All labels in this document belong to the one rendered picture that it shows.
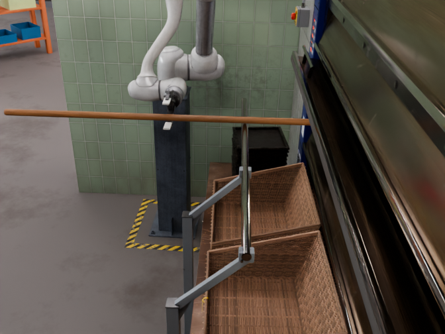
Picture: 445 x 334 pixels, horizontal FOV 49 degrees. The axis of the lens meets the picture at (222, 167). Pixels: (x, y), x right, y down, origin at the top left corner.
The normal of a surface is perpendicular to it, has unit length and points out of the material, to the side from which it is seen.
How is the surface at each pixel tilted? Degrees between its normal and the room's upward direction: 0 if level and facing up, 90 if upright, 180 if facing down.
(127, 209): 0
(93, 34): 90
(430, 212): 70
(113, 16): 90
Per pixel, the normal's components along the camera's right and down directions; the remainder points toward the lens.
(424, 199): -0.93, -0.33
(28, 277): 0.03, -0.87
